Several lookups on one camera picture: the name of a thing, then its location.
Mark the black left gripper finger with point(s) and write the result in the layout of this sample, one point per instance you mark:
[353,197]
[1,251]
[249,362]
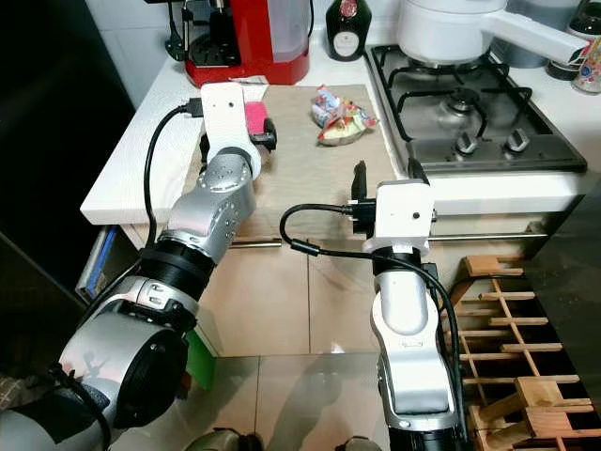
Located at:
[268,134]
[204,150]

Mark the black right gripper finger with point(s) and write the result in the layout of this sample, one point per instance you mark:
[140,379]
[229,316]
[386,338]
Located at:
[418,169]
[360,178]

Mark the pink lid plastic container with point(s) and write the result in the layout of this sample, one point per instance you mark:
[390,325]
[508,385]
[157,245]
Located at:
[254,117]

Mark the colourful snack packet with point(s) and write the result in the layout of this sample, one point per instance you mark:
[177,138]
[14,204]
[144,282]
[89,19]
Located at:
[343,113]

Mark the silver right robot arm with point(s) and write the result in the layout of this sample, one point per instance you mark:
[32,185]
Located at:
[408,319]

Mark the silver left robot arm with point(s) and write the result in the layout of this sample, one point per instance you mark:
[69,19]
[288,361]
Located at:
[225,202]

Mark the black fridge with white interior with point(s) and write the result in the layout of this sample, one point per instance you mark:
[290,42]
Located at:
[568,282]

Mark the beige woven placemat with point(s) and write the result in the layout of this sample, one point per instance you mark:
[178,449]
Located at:
[319,178]

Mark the steel gas stove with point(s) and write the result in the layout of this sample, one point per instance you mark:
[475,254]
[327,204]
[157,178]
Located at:
[470,122]

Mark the red coffee machine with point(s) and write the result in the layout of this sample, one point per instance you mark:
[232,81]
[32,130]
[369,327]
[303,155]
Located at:
[249,38]

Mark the dark green liqueur bottle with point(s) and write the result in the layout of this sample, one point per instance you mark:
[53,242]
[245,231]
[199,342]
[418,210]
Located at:
[347,33]

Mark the black glossy tall appliance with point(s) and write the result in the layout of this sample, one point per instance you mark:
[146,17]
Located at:
[56,122]

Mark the blue flat board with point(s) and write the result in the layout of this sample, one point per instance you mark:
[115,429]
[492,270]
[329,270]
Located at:
[94,268]

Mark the grey blue pot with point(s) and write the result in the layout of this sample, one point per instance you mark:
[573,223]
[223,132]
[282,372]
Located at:
[540,52]

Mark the floral patterned tin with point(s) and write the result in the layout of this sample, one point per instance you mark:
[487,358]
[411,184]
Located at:
[589,66]

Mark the wooden slatted rack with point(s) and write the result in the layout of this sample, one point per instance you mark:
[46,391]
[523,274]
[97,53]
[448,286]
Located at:
[516,357]

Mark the green flat board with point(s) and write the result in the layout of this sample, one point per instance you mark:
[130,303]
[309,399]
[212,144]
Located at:
[200,362]

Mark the dark right robot foot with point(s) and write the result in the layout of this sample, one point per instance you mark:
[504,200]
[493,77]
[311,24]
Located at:
[362,444]

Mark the dark robot foot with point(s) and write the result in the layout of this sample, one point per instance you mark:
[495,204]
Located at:
[362,444]
[221,442]

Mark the grey plaid fabric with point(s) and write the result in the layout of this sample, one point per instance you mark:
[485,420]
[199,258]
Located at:
[19,395]

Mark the dark left robot foot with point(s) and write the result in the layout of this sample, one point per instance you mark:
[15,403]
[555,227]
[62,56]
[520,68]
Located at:
[221,442]

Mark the grey robot torso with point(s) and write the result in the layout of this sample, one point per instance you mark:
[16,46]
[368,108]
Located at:
[47,432]

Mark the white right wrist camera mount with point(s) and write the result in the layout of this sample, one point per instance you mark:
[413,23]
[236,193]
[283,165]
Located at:
[404,211]

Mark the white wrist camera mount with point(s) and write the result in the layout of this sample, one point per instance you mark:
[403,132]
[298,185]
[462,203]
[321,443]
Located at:
[404,211]
[225,117]

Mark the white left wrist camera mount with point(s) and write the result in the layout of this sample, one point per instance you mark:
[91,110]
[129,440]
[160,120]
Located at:
[225,117]

